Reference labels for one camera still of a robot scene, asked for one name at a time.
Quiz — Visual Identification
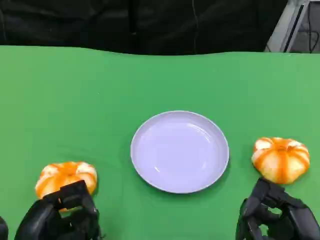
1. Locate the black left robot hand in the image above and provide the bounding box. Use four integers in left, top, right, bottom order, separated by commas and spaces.
14, 179, 104, 240

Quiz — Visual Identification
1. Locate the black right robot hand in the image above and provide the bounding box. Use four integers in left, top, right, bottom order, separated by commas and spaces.
235, 177, 320, 240

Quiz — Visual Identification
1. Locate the orange white toy bread roll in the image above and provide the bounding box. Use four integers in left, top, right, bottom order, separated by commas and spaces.
34, 161, 98, 213
251, 136, 311, 185

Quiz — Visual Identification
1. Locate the green table cloth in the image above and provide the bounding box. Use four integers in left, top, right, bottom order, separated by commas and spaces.
0, 45, 320, 240

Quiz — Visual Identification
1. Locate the lilac plate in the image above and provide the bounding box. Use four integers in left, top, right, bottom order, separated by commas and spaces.
130, 110, 230, 195

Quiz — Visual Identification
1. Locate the black backdrop curtain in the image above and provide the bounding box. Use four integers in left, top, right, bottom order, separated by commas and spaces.
0, 0, 290, 56

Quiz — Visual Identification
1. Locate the thin black background cable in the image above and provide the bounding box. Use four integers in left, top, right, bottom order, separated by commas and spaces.
307, 0, 320, 54

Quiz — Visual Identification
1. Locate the grey metal frame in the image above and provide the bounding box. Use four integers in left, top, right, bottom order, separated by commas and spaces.
264, 0, 320, 54

